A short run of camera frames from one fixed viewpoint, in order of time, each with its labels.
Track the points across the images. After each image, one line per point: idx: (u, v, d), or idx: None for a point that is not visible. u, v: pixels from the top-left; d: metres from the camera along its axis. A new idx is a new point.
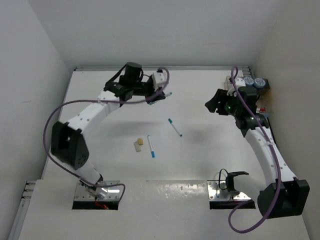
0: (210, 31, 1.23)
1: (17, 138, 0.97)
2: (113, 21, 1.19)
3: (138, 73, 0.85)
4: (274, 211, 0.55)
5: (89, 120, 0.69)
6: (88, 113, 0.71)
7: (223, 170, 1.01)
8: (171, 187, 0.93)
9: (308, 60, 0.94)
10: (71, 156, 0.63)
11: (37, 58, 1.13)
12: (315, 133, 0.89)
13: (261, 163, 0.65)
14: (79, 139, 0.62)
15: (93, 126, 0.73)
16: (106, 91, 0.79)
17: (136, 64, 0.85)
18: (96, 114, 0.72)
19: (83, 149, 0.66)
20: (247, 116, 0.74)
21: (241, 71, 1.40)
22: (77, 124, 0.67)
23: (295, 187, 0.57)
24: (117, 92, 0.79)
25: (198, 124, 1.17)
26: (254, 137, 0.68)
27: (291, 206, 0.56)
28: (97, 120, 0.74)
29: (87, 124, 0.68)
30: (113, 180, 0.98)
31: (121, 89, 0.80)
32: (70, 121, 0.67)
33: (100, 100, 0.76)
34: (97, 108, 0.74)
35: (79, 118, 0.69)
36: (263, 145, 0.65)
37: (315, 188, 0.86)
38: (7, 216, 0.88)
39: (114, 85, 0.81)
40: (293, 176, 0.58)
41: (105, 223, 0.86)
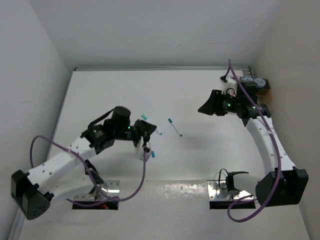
0: (210, 31, 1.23)
1: (17, 139, 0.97)
2: (113, 22, 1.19)
3: (123, 121, 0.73)
4: (272, 199, 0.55)
5: (51, 174, 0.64)
6: (52, 165, 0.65)
7: (223, 170, 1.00)
8: (171, 187, 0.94)
9: (308, 60, 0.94)
10: (25, 211, 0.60)
11: (37, 58, 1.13)
12: (314, 133, 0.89)
13: (261, 152, 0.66)
14: (33, 196, 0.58)
15: (60, 177, 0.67)
16: (83, 138, 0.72)
17: (125, 109, 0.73)
18: (61, 167, 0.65)
19: (41, 203, 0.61)
20: (248, 105, 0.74)
21: (241, 71, 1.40)
22: (36, 179, 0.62)
23: (294, 176, 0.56)
24: (94, 142, 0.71)
25: (198, 124, 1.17)
26: (255, 126, 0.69)
27: (289, 194, 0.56)
28: (64, 172, 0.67)
29: (46, 179, 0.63)
30: (114, 179, 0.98)
31: (99, 137, 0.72)
32: (31, 172, 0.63)
33: (71, 149, 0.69)
34: (65, 160, 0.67)
35: (41, 170, 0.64)
36: (264, 134, 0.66)
37: (314, 188, 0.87)
38: (7, 216, 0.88)
39: (94, 130, 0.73)
40: (293, 166, 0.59)
41: (105, 224, 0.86)
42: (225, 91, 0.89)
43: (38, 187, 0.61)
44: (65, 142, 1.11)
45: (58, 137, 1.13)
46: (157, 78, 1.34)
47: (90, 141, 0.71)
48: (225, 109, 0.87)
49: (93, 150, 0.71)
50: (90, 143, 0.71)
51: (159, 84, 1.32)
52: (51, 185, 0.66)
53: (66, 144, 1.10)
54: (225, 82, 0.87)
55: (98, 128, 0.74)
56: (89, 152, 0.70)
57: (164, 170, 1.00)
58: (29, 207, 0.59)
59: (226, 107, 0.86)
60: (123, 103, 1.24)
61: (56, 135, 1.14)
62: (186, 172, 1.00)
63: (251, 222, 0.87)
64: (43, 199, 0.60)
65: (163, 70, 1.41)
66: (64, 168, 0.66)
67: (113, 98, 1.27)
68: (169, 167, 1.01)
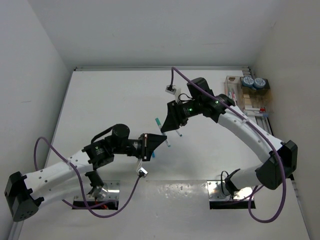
0: (210, 31, 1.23)
1: (18, 138, 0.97)
2: (113, 22, 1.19)
3: (124, 139, 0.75)
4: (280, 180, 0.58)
5: (46, 181, 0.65)
6: (50, 173, 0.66)
7: (224, 171, 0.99)
8: (171, 187, 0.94)
9: (308, 60, 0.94)
10: (13, 213, 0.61)
11: (37, 58, 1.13)
12: (315, 133, 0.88)
13: (246, 141, 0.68)
14: (23, 200, 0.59)
15: (55, 185, 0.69)
16: (84, 152, 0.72)
17: (125, 129, 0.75)
18: (58, 176, 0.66)
19: (29, 208, 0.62)
20: (211, 102, 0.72)
21: (241, 71, 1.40)
22: (31, 184, 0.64)
23: (284, 150, 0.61)
24: (93, 158, 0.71)
25: (198, 124, 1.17)
26: (228, 120, 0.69)
27: (289, 168, 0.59)
28: (60, 181, 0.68)
29: (40, 186, 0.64)
30: (114, 179, 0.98)
31: (99, 155, 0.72)
32: (28, 176, 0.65)
33: (70, 162, 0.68)
34: (62, 171, 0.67)
35: (38, 175, 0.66)
36: (242, 124, 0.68)
37: (315, 188, 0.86)
38: (7, 215, 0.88)
39: (95, 147, 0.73)
40: (280, 142, 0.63)
41: (105, 224, 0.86)
42: (178, 98, 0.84)
43: (31, 192, 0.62)
44: (66, 142, 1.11)
45: (58, 137, 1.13)
46: (157, 78, 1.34)
47: (91, 157, 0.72)
48: (187, 116, 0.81)
49: (91, 166, 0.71)
50: (89, 159, 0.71)
51: (159, 83, 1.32)
52: (44, 191, 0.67)
53: (66, 143, 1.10)
54: (173, 91, 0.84)
55: (99, 144, 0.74)
56: (87, 167, 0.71)
57: (164, 170, 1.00)
58: (17, 210, 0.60)
59: (188, 112, 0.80)
60: (123, 103, 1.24)
61: (56, 134, 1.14)
62: (185, 172, 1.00)
63: (251, 222, 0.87)
64: (32, 205, 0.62)
65: (163, 70, 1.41)
66: (60, 178, 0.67)
67: (114, 98, 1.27)
68: (169, 167, 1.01)
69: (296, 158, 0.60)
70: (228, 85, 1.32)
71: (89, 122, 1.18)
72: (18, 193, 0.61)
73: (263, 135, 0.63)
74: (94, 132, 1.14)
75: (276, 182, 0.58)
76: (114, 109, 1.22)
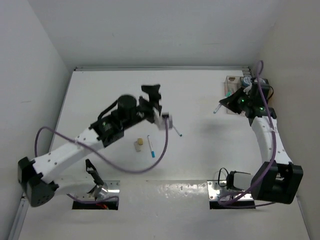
0: (210, 31, 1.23)
1: (17, 138, 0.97)
2: (113, 21, 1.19)
3: (131, 112, 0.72)
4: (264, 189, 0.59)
5: (56, 164, 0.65)
6: (59, 155, 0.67)
7: (223, 169, 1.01)
8: (171, 187, 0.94)
9: (308, 60, 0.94)
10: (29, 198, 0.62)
11: (37, 57, 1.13)
12: (315, 133, 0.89)
13: (261, 146, 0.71)
14: (35, 184, 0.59)
15: (66, 166, 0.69)
16: (91, 129, 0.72)
17: (127, 98, 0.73)
18: (67, 157, 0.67)
19: (42, 192, 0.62)
20: (256, 106, 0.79)
21: (241, 71, 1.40)
22: (40, 167, 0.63)
23: (287, 170, 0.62)
24: (101, 135, 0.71)
25: (198, 124, 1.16)
26: (259, 124, 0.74)
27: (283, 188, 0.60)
28: (69, 162, 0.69)
29: (51, 169, 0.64)
30: (114, 179, 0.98)
31: (107, 130, 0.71)
32: (36, 161, 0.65)
33: (78, 141, 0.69)
34: (71, 151, 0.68)
35: (47, 159, 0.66)
36: (266, 132, 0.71)
37: (315, 188, 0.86)
38: (8, 215, 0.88)
39: (102, 124, 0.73)
40: (289, 161, 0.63)
41: (105, 223, 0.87)
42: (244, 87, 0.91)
43: (42, 176, 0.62)
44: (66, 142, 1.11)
45: (58, 137, 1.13)
46: (157, 78, 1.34)
47: (99, 134, 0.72)
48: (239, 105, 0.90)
49: (101, 143, 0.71)
50: (98, 136, 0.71)
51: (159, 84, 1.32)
52: (57, 174, 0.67)
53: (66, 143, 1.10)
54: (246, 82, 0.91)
55: (107, 120, 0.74)
56: (96, 144, 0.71)
57: (164, 170, 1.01)
58: (32, 195, 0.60)
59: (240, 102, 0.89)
60: None
61: (56, 134, 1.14)
62: (186, 172, 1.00)
63: (251, 222, 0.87)
64: (45, 189, 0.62)
65: (163, 70, 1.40)
66: (69, 159, 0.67)
67: (113, 98, 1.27)
68: (170, 167, 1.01)
69: (297, 187, 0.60)
70: (228, 85, 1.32)
71: (89, 122, 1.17)
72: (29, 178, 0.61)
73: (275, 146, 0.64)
74: None
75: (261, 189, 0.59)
76: None
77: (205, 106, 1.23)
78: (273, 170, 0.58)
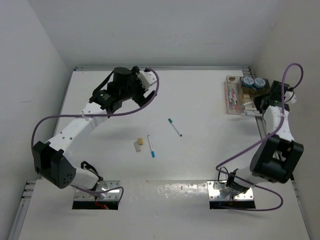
0: (210, 30, 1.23)
1: (17, 137, 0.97)
2: (113, 21, 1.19)
3: (127, 79, 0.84)
4: (260, 161, 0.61)
5: (72, 139, 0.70)
6: (71, 131, 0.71)
7: (223, 168, 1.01)
8: (171, 187, 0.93)
9: (308, 60, 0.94)
10: (55, 178, 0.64)
11: (37, 57, 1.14)
12: (315, 133, 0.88)
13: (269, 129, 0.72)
14: (61, 159, 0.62)
15: (79, 140, 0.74)
16: (92, 103, 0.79)
17: (123, 69, 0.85)
18: (79, 131, 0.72)
19: (67, 168, 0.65)
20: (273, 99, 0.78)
21: (241, 71, 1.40)
22: (58, 145, 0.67)
23: (289, 149, 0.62)
24: (103, 105, 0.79)
25: (198, 124, 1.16)
26: (271, 112, 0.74)
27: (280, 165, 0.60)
28: (81, 136, 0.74)
29: (69, 144, 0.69)
30: (113, 180, 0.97)
31: (108, 99, 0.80)
32: (51, 141, 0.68)
33: (84, 114, 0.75)
34: (81, 124, 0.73)
35: (61, 137, 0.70)
36: (276, 116, 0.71)
37: (316, 187, 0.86)
38: (8, 215, 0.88)
39: (101, 95, 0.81)
40: (291, 138, 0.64)
41: (105, 223, 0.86)
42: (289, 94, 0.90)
43: (62, 151, 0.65)
44: None
45: None
46: None
47: (100, 105, 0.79)
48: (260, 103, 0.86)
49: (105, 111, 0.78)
50: (101, 106, 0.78)
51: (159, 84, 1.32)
52: (72, 149, 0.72)
53: None
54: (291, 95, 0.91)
55: (104, 92, 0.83)
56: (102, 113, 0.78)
57: (164, 170, 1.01)
58: (59, 172, 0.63)
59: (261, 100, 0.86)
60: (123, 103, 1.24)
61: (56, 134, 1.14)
62: (185, 172, 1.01)
63: (252, 222, 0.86)
64: (68, 162, 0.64)
65: (163, 70, 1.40)
66: (81, 131, 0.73)
67: None
68: (170, 167, 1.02)
69: (295, 163, 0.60)
70: (228, 85, 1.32)
71: None
72: (51, 156, 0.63)
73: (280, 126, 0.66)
74: (93, 132, 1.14)
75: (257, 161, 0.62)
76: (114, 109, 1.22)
77: (206, 106, 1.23)
78: (273, 141, 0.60)
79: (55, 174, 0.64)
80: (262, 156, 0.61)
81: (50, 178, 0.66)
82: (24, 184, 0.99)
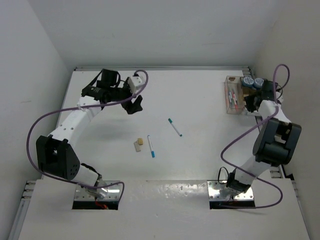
0: (211, 31, 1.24)
1: (17, 137, 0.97)
2: (112, 21, 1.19)
3: (115, 78, 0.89)
4: (262, 145, 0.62)
5: (73, 129, 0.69)
6: (71, 122, 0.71)
7: (223, 168, 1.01)
8: (171, 187, 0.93)
9: (308, 59, 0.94)
10: (62, 167, 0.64)
11: (36, 57, 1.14)
12: (315, 133, 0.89)
13: None
14: (68, 148, 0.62)
15: (79, 133, 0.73)
16: (85, 96, 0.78)
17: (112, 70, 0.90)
18: (79, 121, 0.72)
19: (73, 157, 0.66)
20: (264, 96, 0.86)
21: (241, 71, 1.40)
22: (61, 136, 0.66)
23: (288, 130, 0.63)
24: (96, 96, 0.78)
25: (198, 124, 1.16)
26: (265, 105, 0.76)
27: (282, 147, 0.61)
28: (81, 127, 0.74)
29: (71, 134, 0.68)
30: (114, 180, 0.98)
31: (100, 91, 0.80)
32: (53, 134, 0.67)
33: (81, 106, 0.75)
34: (80, 115, 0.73)
35: (62, 128, 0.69)
36: (272, 107, 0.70)
37: (316, 186, 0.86)
38: (7, 215, 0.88)
39: (91, 89, 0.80)
40: (289, 119, 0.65)
41: (104, 222, 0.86)
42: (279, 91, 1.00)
43: (67, 141, 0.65)
44: None
45: None
46: (157, 79, 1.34)
47: (93, 96, 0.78)
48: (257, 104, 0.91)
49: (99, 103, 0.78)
50: (94, 98, 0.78)
51: (159, 84, 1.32)
52: (74, 141, 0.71)
53: None
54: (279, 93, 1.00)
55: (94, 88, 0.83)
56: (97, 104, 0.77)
57: (165, 170, 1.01)
58: (66, 162, 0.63)
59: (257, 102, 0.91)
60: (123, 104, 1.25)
61: None
62: (186, 172, 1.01)
63: (252, 222, 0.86)
64: (73, 151, 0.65)
65: (163, 70, 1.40)
66: (81, 122, 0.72)
67: None
68: (170, 168, 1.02)
69: (295, 143, 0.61)
70: (228, 85, 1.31)
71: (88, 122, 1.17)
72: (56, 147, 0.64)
73: (277, 113, 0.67)
74: (93, 133, 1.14)
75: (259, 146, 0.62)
76: (113, 109, 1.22)
77: (206, 106, 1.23)
78: (271, 123, 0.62)
79: (61, 169, 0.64)
80: (263, 140, 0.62)
81: (55, 173, 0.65)
82: (24, 184, 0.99)
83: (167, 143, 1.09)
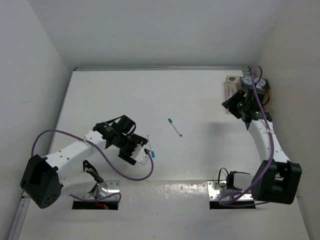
0: (211, 31, 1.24)
1: (17, 137, 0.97)
2: (112, 22, 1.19)
3: (130, 127, 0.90)
4: (264, 190, 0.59)
5: (68, 159, 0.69)
6: (70, 152, 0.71)
7: (223, 169, 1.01)
8: (171, 187, 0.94)
9: (308, 59, 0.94)
10: (39, 195, 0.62)
11: (36, 57, 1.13)
12: (315, 133, 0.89)
13: (259, 148, 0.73)
14: (53, 177, 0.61)
15: (74, 164, 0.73)
16: (95, 131, 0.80)
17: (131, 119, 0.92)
18: (77, 153, 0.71)
19: (55, 188, 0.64)
20: (252, 111, 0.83)
21: (241, 71, 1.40)
22: (53, 163, 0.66)
23: (286, 170, 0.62)
24: (105, 134, 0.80)
25: (198, 123, 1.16)
26: (256, 127, 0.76)
27: (283, 190, 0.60)
28: (78, 159, 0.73)
29: (65, 163, 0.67)
30: (114, 179, 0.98)
31: (110, 132, 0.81)
32: (48, 157, 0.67)
33: (86, 140, 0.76)
34: (81, 148, 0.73)
35: (59, 155, 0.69)
36: (267, 149, 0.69)
37: (316, 187, 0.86)
38: (7, 215, 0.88)
39: (104, 126, 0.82)
40: (287, 159, 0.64)
41: (104, 222, 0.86)
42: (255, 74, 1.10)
43: (57, 170, 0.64)
44: (65, 142, 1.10)
45: (57, 137, 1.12)
46: (157, 78, 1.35)
47: (102, 134, 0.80)
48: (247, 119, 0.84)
49: (104, 141, 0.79)
50: (102, 136, 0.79)
51: (159, 84, 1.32)
52: (66, 170, 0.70)
53: (66, 143, 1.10)
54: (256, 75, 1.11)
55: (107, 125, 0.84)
56: (101, 143, 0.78)
57: (165, 170, 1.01)
58: (46, 190, 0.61)
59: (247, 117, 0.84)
60: (123, 103, 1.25)
61: (55, 134, 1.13)
62: (186, 172, 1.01)
63: (252, 222, 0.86)
64: (57, 183, 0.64)
65: (164, 70, 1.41)
66: (79, 155, 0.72)
67: (112, 100, 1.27)
68: (170, 167, 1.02)
69: (297, 185, 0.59)
70: (228, 85, 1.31)
71: (88, 122, 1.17)
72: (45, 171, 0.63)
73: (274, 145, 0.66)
74: None
75: (261, 191, 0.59)
76: (114, 109, 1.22)
77: (206, 106, 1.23)
78: (272, 168, 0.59)
79: (38, 192, 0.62)
80: (264, 184, 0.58)
81: (32, 195, 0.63)
82: None
83: (167, 142, 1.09)
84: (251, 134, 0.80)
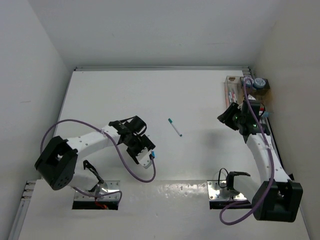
0: (210, 31, 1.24)
1: (17, 137, 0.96)
2: (112, 21, 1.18)
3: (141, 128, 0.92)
4: (265, 211, 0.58)
5: (87, 145, 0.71)
6: (88, 138, 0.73)
7: (223, 170, 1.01)
8: (171, 187, 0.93)
9: (308, 59, 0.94)
10: (54, 174, 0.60)
11: (36, 57, 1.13)
12: (315, 133, 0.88)
13: (258, 164, 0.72)
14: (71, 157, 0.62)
15: (87, 153, 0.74)
16: (110, 126, 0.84)
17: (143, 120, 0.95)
18: (94, 141, 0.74)
19: (69, 170, 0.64)
20: (250, 123, 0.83)
21: (241, 71, 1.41)
22: (74, 145, 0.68)
23: (286, 188, 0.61)
24: (119, 130, 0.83)
25: (199, 123, 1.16)
26: (254, 142, 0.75)
27: (285, 210, 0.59)
28: (93, 149, 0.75)
29: (83, 148, 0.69)
30: (114, 179, 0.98)
31: (124, 129, 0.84)
32: (69, 140, 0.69)
33: (104, 131, 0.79)
34: (98, 137, 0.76)
35: (79, 140, 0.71)
36: (266, 167, 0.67)
37: (316, 187, 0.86)
38: (7, 216, 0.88)
39: (119, 124, 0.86)
40: (287, 178, 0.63)
41: (104, 223, 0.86)
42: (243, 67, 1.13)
43: (77, 151, 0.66)
44: None
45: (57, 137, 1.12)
46: (157, 78, 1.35)
47: (117, 129, 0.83)
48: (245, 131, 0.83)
49: (118, 137, 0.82)
50: (117, 131, 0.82)
51: (160, 84, 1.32)
52: (80, 157, 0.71)
53: None
54: None
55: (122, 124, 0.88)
56: (116, 137, 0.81)
57: (165, 170, 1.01)
58: (62, 168, 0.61)
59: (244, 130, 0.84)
60: (123, 103, 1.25)
61: (56, 134, 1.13)
62: (186, 172, 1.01)
63: (252, 222, 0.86)
64: (73, 166, 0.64)
65: (164, 70, 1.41)
66: (95, 145, 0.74)
67: (112, 99, 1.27)
68: (170, 167, 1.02)
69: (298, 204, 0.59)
70: (228, 85, 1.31)
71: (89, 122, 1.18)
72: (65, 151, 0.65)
73: (273, 164, 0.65)
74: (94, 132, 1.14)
75: (262, 213, 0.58)
76: (113, 109, 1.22)
77: (206, 106, 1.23)
78: (273, 188, 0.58)
79: (53, 172, 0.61)
80: (266, 205, 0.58)
81: (45, 175, 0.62)
82: (24, 184, 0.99)
83: (168, 142, 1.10)
84: (249, 149, 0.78)
